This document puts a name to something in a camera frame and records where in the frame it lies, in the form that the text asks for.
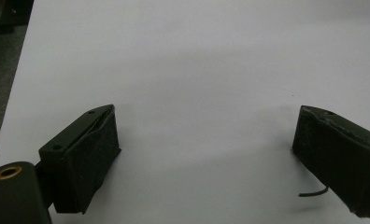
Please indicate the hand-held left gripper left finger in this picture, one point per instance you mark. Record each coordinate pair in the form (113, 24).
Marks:
(80, 161)

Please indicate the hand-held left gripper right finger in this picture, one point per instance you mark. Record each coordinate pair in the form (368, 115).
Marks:
(342, 155)

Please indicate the white table cover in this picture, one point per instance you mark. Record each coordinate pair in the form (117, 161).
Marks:
(189, 77)

